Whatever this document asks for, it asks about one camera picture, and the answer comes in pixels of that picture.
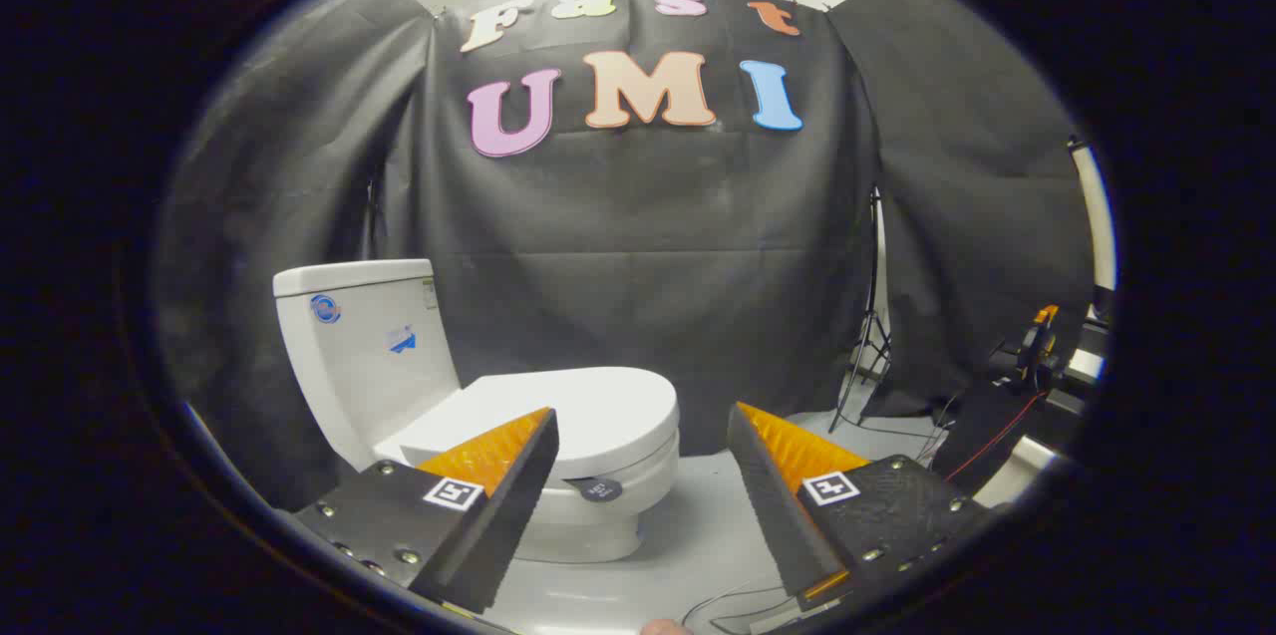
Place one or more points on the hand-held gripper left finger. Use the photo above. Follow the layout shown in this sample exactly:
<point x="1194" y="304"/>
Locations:
<point x="503" y="515"/>

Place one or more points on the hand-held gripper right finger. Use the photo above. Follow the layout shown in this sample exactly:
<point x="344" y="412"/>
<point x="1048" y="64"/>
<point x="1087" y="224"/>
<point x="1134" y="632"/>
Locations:
<point x="773" y="505"/>

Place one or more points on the black round foam pull tab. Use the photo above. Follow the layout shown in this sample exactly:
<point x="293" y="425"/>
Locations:
<point x="601" y="489"/>

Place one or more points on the white toilet lid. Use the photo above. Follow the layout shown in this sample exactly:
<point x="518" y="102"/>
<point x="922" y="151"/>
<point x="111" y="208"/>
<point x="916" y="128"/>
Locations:
<point x="598" y="411"/>

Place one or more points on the white toilet seat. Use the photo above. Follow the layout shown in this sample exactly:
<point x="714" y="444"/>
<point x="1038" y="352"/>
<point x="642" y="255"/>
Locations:
<point x="638" y="476"/>

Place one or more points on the white ceramic toilet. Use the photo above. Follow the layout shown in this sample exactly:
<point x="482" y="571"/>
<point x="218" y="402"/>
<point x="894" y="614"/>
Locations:
<point x="369" y="346"/>

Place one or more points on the black tripod stand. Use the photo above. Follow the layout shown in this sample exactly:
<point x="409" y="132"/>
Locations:
<point x="872" y="316"/>

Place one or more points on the black backdrop cloth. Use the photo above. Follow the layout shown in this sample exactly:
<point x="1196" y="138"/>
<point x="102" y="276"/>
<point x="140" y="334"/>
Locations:
<point x="648" y="236"/>

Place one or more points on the orange and black device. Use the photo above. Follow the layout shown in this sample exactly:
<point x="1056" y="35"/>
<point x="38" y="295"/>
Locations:
<point x="1037" y="341"/>

